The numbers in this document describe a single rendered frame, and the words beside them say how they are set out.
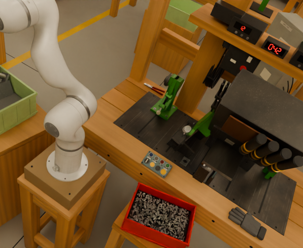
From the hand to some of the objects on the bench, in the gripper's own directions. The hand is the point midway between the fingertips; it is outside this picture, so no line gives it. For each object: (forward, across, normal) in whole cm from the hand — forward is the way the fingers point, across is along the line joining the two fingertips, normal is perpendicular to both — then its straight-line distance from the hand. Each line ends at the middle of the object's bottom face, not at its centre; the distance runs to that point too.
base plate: (-106, +96, -9) cm, 143 cm away
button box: (-87, +71, -25) cm, 115 cm away
